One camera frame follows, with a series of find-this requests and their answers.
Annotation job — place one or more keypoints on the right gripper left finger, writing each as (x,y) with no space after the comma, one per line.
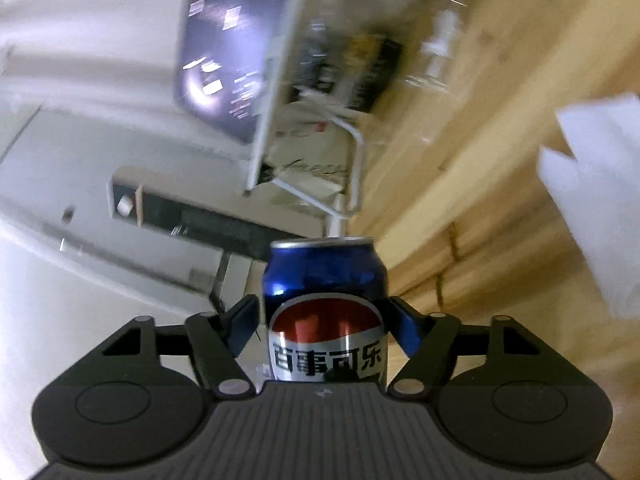
(217,340)

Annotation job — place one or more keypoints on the black white tower heater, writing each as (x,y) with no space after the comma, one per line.
(238,229)

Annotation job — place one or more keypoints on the white paper towel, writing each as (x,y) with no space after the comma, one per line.
(596,189)

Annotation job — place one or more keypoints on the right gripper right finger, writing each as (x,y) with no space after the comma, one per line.
(428,342)

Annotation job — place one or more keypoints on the white folding lap table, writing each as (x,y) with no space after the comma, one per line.
(274,107)

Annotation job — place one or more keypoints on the clear plastic wrapper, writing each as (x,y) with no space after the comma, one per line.
(432,67)

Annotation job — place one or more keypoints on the blue Pepsi can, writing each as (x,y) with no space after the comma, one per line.
(323,310)

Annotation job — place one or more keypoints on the tablet with dark screen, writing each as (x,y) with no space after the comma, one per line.
(224,62)

